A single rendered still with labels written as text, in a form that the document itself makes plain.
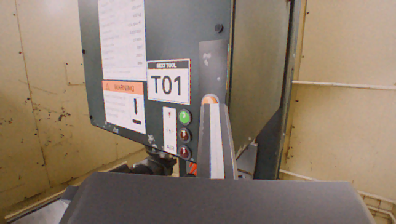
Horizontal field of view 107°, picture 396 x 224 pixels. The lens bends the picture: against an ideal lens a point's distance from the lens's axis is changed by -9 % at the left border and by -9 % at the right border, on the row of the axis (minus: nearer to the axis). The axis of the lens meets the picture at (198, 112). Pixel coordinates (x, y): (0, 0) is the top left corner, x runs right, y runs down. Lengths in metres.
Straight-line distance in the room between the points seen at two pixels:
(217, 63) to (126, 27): 0.22
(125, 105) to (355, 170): 1.33
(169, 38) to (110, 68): 0.19
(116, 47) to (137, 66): 0.08
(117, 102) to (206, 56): 0.26
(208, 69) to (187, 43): 0.06
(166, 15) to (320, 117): 1.13
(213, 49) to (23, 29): 1.32
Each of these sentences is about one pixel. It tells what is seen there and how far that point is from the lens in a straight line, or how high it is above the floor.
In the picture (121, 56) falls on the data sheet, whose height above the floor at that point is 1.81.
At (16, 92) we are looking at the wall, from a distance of 1.42.
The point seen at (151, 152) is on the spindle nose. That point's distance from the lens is 0.58.
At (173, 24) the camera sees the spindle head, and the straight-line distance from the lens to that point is 0.29.
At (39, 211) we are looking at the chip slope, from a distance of 1.68.
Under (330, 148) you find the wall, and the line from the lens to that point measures 1.33.
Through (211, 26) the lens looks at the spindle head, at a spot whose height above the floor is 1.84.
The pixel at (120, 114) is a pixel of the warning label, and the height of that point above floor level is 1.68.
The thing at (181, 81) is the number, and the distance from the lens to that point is 0.27.
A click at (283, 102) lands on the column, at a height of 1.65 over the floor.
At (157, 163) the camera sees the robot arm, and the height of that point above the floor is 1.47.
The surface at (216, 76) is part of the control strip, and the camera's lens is 0.23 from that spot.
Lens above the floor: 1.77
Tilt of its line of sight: 13 degrees down
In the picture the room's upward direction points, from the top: 1 degrees clockwise
